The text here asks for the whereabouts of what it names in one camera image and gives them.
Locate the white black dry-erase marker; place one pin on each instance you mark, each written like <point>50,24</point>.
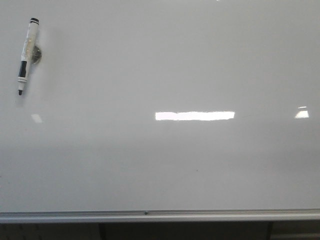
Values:
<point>27,54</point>

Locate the large white whiteboard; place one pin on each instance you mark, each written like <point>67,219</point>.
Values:
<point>191,110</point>

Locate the round grey magnet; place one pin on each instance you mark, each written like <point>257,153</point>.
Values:
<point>36,55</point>

